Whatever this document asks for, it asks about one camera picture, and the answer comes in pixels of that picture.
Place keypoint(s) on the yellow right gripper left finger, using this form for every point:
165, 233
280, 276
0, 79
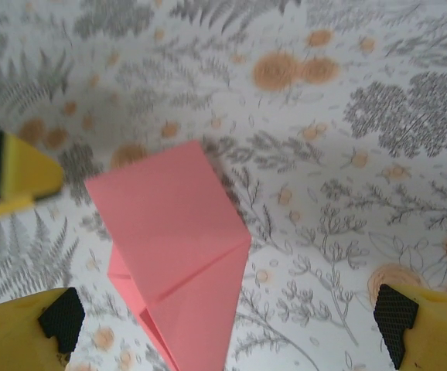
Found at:
11, 332

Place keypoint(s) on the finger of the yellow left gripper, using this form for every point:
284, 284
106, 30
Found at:
26, 170
3, 206

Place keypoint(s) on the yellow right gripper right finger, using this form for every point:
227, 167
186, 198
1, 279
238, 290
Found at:
436, 332

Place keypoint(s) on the pink paper sheet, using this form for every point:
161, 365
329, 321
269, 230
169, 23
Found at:
177, 232

